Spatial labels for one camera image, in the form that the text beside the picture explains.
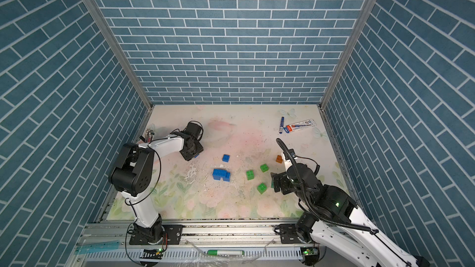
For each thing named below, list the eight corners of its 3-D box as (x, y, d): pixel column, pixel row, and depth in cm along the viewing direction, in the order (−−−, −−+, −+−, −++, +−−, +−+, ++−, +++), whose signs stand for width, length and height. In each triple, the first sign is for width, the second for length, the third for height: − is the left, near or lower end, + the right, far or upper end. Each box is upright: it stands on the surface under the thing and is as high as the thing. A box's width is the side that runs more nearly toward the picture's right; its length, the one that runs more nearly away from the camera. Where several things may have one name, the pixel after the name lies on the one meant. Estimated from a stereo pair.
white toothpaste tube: (286, 133, 110) (287, 131, 108) (283, 128, 113) (283, 125, 111) (315, 125, 114) (316, 123, 112) (312, 120, 117) (312, 118, 115)
